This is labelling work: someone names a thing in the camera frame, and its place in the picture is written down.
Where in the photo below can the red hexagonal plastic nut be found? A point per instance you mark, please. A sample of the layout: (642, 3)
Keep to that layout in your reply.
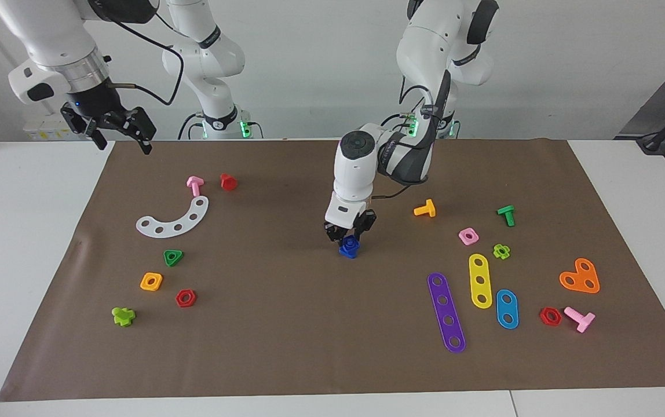
(179, 301)
(543, 318)

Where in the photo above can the white socket box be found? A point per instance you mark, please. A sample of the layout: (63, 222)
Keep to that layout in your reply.
(48, 127)

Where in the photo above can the pink square plastic nut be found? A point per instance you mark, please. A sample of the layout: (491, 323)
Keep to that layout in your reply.
(462, 238)

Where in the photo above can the green triangular plastic nut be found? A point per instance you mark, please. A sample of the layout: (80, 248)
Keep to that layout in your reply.
(167, 253)

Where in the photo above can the orange square plastic nut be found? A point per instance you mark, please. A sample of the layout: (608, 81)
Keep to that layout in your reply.
(143, 285)

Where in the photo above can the green plastic bolt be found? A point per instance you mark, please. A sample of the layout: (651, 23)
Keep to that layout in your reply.
(506, 211)

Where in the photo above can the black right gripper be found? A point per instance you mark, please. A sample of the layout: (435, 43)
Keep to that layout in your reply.
(92, 104)

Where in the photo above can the brown paper table mat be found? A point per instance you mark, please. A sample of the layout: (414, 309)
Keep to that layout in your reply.
(309, 336)

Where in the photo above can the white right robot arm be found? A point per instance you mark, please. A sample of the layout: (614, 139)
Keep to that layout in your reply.
(54, 35)

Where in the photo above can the pink plastic bolt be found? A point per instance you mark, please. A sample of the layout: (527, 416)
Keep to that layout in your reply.
(583, 320)
(194, 186)

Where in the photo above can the yellow three-hole plastic strip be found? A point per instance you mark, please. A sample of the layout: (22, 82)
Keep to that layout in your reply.
(479, 271)

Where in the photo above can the purple four-hole plastic strip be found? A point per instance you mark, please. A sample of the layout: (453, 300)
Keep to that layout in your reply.
(446, 311)

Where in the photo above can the lime flower-shaped plastic nut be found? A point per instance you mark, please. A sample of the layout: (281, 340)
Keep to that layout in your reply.
(496, 250)

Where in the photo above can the white curved five-hole plate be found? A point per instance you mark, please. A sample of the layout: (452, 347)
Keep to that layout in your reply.
(168, 230)

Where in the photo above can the orange plastic bolt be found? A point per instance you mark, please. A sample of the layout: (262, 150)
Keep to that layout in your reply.
(428, 209)

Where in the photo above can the red plastic bolt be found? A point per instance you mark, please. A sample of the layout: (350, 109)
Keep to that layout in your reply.
(228, 183)

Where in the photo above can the lime plastic bolt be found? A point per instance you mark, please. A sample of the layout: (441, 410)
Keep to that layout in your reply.
(123, 317)

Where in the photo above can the blue toy bolt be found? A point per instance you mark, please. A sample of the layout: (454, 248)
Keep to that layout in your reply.
(350, 243)

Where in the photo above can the blue two-hole plastic strip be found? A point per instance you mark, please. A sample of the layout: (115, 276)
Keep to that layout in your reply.
(507, 309)

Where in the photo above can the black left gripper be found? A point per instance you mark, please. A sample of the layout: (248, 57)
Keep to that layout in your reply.
(353, 226)

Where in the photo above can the orange heart-shaped plastic plate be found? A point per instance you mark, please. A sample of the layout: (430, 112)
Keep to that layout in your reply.
(580, 277)

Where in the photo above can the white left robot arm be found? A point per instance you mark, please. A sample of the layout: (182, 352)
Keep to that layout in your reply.
(355, 168)

